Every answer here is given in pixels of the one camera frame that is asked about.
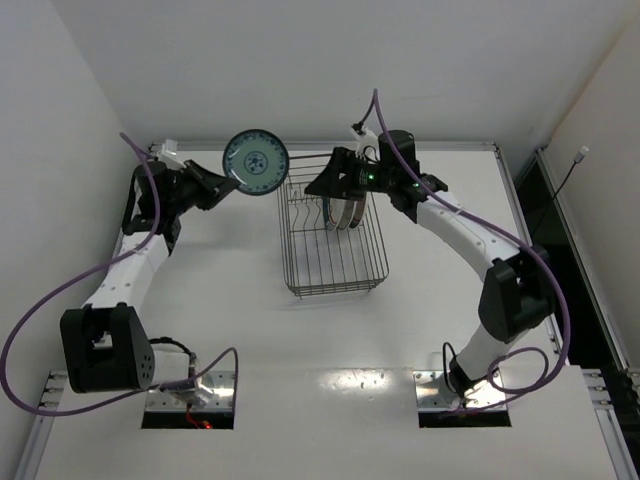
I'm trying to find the green red rimmed plate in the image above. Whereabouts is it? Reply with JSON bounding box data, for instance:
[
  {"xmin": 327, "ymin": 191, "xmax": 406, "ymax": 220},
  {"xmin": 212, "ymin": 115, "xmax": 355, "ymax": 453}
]
[
  {"xmin": 349, "ymin": 195, "xmax": 368, "ymax": 229},
  {"xmin": 322, "ymin": 197, "xmax": 336, "ymax": 231}
]

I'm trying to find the blue floral green plate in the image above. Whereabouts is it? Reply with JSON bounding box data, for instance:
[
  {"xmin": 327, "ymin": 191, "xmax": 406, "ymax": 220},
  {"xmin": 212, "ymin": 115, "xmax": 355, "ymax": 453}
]
[{"xmin": 222, "ymin": 129, "xmax": 290, "ymax": 196}]

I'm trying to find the white plate grey rim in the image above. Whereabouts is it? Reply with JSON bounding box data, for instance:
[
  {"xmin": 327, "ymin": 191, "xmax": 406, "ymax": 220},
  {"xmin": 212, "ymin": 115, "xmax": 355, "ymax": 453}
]
[{"xmin": 330, "ymin": 199, "xmax": 355, "ymax": 230}]

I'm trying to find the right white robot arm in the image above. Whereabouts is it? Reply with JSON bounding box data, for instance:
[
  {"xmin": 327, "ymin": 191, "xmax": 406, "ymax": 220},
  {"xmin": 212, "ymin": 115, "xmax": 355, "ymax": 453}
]
[{"xmin": 305, "ymin": 130, "xmax": 561, "ymax": 396}]

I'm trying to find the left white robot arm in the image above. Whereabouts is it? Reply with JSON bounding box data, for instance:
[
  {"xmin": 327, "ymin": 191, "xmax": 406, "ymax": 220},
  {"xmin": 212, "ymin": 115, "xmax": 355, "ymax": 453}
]
[{"xmin": 60, "ymin": 160, "xmax": 240, "ymax": 393}]

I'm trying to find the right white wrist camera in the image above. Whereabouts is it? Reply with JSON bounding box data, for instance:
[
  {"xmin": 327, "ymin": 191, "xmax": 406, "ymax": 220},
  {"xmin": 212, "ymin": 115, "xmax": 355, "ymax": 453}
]
[{"xmin": 350, "ymin": 123, "xmax": 378, "ymax": 152}]

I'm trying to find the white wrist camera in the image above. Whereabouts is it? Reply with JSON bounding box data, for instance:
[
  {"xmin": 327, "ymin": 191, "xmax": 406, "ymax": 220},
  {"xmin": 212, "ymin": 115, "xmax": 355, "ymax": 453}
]
[
  {"xmin": 350, "ymin": 123, "xmax": 378, "ymax": 152},
  {"xmin": 150, "ymin": 139, "xmax": 184, "ymax": 170}
]

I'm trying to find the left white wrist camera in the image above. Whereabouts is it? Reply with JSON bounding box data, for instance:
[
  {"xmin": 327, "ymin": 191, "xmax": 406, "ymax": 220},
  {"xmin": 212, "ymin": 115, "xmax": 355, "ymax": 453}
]
[{"xmin": 150, "ymin": 139, "xmax": 184, "ymax": 170}]

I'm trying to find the grey wire dish rack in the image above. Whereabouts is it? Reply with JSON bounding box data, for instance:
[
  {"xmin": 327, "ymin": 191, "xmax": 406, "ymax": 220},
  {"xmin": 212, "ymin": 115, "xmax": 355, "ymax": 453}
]
[{"xmin": 277, "ymin": 152, "xmax": 389, "ymax": 298}]

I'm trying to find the aluminium table frame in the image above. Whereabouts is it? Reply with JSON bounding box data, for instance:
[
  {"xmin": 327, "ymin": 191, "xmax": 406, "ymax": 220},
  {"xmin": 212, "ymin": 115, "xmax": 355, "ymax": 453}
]
[{"xmin": 13, "ymin": 141, "xmax": 640, "ymax": 480}]

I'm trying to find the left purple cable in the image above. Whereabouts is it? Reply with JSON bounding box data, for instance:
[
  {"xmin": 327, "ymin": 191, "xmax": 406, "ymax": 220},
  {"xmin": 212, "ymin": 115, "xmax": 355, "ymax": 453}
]
[{"xmin": 0, "ymin": 132, "xmax": 239, "ymax": 417}]

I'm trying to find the purple cable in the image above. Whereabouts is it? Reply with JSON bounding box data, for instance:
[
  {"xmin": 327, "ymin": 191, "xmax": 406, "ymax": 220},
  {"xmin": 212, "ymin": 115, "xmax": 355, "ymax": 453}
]
[
  {"xmin": 0, "ymin": 132, "xmax": 239, "ymax": 417},
  {"xmin": 368, "ymin": 88, "xmax": 572, "ymax": 419}
]

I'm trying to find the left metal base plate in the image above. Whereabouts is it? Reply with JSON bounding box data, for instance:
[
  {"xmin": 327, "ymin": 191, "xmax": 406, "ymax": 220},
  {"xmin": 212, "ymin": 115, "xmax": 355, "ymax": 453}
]
[{"xmin": 145, "ymin": 371, "xmax": 235, "ymax": 413}]

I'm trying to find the metal base plate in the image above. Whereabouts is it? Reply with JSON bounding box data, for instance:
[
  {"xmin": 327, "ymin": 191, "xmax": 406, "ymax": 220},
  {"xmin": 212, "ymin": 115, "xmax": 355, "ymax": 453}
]
[
  {"xmin": 145, "ymin": 371, "xmax": 235, "ymax": 413},
  {"xmin": 413, "ymin": 370, "xmax": 507, "ymax": 413}
]

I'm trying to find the black cable white plug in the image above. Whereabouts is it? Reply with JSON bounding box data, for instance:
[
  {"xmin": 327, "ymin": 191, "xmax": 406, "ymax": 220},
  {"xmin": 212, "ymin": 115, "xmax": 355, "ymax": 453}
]
[{"xmin": 531, "ymin": 145, "xmax": 589, "ymax": 236}]

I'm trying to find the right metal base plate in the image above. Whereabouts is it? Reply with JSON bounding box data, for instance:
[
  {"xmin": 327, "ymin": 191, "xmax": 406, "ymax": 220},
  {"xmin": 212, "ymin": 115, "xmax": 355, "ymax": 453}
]
[{"xmin": 413, "ymin": 370, "xmax": 507, "ymax": 413}]

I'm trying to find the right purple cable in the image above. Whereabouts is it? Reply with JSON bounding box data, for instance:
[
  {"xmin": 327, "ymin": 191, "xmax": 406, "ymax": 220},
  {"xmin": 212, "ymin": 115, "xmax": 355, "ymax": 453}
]
[{"xmin": 368, "ymin": 88, "xmax": 572, "ymax": 419}]

